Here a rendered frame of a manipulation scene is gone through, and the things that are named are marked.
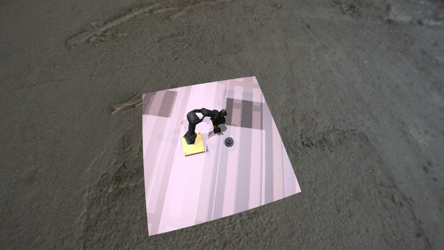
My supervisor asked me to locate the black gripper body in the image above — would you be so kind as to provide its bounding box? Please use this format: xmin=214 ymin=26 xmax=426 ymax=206
xmin=212 ymin=122 xmax=221 ymax=133

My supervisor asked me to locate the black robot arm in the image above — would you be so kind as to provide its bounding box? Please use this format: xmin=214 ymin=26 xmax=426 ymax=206
xmin=184 ymin=108 xmax=227 ymax=145

